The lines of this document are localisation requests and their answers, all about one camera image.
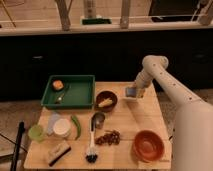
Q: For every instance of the wooden easel leg right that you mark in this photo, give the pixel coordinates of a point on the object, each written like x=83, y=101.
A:
x=125, y=12

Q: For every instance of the wooden easel leg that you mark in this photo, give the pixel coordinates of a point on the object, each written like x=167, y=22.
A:
x=125, y=12
x=64, y=15

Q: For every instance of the purple toy grapes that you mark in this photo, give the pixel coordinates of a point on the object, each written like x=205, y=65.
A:
x=112, y=137

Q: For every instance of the light green cup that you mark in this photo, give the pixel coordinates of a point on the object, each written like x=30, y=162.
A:
x=36, y=133

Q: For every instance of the green box on ledge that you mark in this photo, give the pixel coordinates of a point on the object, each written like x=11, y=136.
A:
x=96, y=21

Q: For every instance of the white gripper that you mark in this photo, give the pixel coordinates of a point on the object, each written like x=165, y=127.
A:
x=142, y=81

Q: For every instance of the dark brown bowl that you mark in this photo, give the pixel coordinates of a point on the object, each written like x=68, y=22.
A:
x=104, y=95

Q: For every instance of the blue grey sponge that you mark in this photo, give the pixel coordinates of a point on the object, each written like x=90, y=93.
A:
x=131, y=92

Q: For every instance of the orange toy bread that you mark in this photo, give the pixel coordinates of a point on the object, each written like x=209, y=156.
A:
x=57, y=85

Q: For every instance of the pale blue cloth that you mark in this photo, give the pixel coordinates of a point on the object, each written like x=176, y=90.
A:
x=52, y=119

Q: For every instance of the black pole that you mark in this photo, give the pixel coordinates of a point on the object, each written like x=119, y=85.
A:
x=15, y=157

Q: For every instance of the green chili pepper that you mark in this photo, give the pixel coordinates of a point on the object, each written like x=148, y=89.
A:
x=77, y=124

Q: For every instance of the small metal spoon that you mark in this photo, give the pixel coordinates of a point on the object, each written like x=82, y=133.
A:
x=60, y=98

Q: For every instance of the white round container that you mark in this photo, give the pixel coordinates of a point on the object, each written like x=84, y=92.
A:
x=62, y=128

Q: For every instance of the green plastic tray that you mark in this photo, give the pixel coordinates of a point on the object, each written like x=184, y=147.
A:
x=80, y=94

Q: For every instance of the yellow corn piece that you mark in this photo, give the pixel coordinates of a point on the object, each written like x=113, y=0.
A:
x=105, y=102

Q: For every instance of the wooden easel leg left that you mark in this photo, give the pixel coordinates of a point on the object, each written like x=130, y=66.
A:
x=64, y=15

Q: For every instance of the wooden block eraser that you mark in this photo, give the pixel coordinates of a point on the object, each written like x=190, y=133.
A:
x=54, y=154

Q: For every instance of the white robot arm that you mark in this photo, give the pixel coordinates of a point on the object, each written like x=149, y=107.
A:
x=192, y=144

